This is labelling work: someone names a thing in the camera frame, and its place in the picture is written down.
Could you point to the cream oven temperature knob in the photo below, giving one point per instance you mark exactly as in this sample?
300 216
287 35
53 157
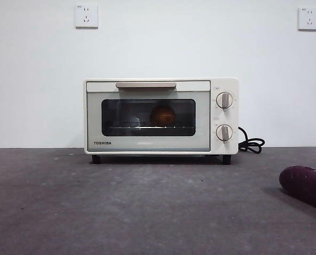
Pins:
224 100

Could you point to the cream oven timer knob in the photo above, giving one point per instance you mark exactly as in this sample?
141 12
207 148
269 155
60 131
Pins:
224 132

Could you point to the purple sweet potato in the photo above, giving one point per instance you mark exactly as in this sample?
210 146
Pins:
307 186

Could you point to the white wall socket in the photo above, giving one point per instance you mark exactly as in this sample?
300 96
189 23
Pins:
308 19
86 16

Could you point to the metal oven rack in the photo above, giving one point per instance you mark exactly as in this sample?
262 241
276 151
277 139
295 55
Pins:
120 128

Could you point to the cream toaster oven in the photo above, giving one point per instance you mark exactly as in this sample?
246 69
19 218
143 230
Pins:
227 85

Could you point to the brown potato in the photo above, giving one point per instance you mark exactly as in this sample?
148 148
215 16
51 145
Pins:
162 115

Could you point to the cream glass oven door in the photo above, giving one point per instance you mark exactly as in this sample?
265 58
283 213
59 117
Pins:
94 119

